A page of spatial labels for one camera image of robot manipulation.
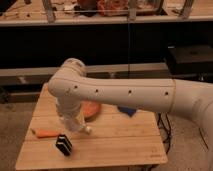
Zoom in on black box on right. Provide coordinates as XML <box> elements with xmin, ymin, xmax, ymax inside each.
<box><xmin>165</xmin><ymin>45</ymin><xmax>213</xmax><ymax>75</ymax></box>

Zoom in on wooden table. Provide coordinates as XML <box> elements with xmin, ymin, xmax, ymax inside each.
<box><xmin>15</xmin><ymin>88</ymin><xmax>167</xmax><ymax>171</ymax></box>

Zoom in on black cables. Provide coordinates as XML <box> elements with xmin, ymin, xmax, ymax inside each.
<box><xmin>155</xmin><ymin>112</ymin><xmax>173</xmax><ymax>155</ymax></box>

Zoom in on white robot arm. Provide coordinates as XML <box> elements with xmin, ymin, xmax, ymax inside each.
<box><xmin>48</xmin><ymin>58</ymin><xmax>213</xmax><ymax>171</ymax></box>

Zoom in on orange ceramic cup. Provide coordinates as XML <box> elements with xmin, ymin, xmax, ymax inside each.
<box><xmin>82</xmin><ymin>101</ymin><xmax>101</xmax><ymax>119</ymax></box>

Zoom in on long shelf bench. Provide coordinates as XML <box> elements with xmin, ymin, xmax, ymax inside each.
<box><xmin>0</xmin><ymin>63</ymin><xmax>171</xmax><ymax>86</ymax></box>

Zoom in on white tube bottle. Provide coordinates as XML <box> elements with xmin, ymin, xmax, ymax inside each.
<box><xmin>80</xmin><ymin>125</ymin><xmax>92</xmax><ymax>134</ymax></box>

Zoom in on black striped eraser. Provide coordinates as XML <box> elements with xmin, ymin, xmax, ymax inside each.
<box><xmin>55</xmin><ymin>134</ymin><xmax>72</xmax><ymax>156</ymax></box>

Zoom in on orange carrot toy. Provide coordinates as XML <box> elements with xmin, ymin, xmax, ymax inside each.
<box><xmin>32</xmin><ymin>129</ymin><xmax>60</xmax><ymax>138</ymax></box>

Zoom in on blue cloth object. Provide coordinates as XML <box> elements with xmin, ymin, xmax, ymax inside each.
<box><xmin>117</xmin><ymin>106</ymin><xmax>136</xmax><ymax>117</ymax></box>

